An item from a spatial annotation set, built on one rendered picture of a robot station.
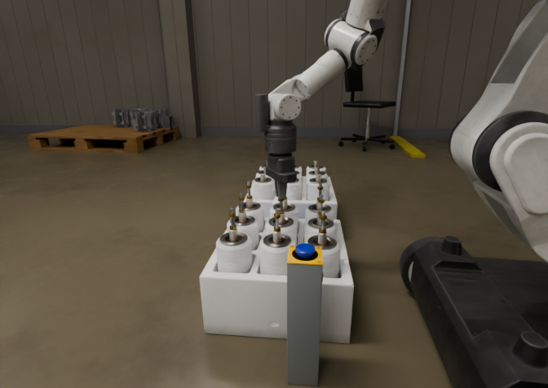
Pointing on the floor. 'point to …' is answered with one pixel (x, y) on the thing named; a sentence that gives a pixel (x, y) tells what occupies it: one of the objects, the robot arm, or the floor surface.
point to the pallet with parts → (113, 133)
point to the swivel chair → (354, 80)
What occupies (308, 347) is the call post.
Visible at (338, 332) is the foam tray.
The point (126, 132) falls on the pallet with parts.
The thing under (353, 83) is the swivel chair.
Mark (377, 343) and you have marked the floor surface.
